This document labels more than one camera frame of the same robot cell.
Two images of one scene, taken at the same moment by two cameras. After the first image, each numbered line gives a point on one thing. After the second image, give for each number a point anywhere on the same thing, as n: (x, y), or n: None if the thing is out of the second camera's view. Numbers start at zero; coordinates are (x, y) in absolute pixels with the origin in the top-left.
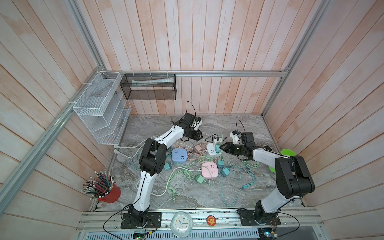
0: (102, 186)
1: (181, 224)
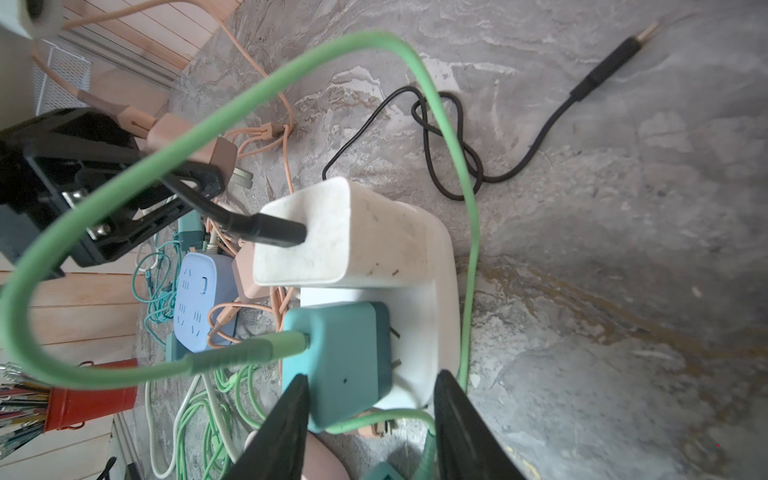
0: (30, 407)
1: None
